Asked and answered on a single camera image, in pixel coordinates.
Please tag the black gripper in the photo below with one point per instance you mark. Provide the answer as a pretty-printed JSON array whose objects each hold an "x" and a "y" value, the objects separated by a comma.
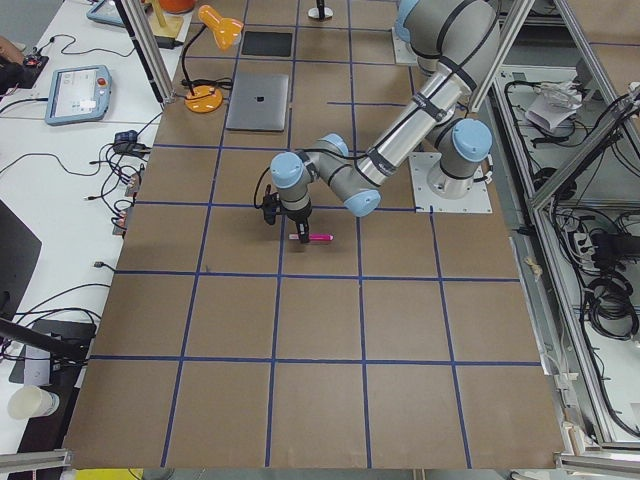
[
  {"x": 298, "y": 216},
  {"x": 320, "y": 8}
]

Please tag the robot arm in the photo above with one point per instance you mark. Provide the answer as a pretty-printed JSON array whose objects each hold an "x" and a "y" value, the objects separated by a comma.
[
  {"x": 399, "y": 24},
  {"x": 454, "y": 42}
]

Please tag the white paper cup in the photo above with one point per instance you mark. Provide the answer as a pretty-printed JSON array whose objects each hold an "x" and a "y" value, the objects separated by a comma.
[{"x": 32, "y": 402}]

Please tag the black power adapter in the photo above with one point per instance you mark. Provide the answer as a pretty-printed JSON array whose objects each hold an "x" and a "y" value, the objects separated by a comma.
[{"x": 169, "y": 43}]

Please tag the orange desk lamp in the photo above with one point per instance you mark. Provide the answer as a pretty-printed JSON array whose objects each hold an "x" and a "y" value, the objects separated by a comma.
[{"x": 205, "y": 85}]

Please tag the pink marker pen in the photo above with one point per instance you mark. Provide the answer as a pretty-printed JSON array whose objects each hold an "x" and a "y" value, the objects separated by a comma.
[{"x": 312, "y": 238}]

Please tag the orange cylindrical container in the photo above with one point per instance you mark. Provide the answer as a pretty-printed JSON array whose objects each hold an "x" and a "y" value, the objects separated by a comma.
[{"x": 177, "y": 7}]

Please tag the wooden stand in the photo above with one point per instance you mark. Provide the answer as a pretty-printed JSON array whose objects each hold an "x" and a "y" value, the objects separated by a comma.
[{"x": 163, "y": 24}]

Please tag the blue teach pendant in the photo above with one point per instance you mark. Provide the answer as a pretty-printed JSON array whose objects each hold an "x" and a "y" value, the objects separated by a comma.
[
  {"x": 105, "y": 12},
  {"x": 78, "y": 95}
]

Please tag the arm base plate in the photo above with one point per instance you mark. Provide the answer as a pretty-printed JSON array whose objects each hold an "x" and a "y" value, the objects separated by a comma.
[
  {"x": 403, "y": 53},
  {"x": 435, "y": 192}
]

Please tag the black mousepad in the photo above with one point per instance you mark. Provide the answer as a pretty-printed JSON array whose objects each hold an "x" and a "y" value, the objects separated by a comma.
[{"x": 267, "y": 43}]

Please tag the silver closed laptop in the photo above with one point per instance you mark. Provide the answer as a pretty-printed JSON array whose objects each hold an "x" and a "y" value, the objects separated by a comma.
[{"x": 258, "y": 102}]

